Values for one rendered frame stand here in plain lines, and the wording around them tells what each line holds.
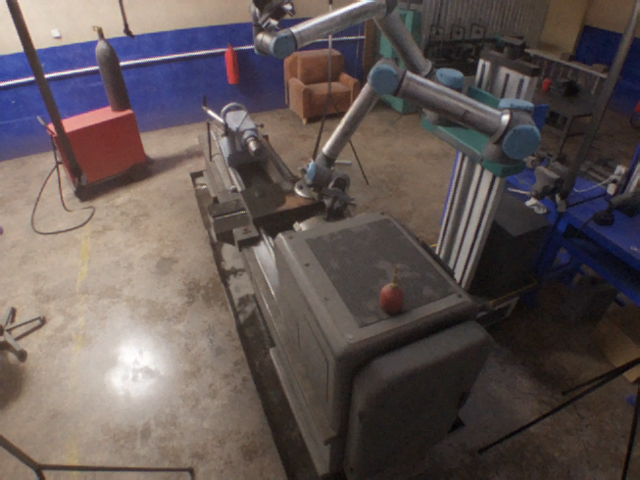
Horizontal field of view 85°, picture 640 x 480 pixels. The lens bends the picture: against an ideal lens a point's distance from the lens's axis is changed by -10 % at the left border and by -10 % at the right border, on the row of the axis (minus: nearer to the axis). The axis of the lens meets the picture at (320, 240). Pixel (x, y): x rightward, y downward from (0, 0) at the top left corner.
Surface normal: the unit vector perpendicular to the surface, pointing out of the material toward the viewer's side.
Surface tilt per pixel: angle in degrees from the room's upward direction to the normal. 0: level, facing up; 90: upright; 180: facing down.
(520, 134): 92
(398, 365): 0
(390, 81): 88
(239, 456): 0
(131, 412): 0
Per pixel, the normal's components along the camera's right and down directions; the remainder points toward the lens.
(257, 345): 0.00, -0.77
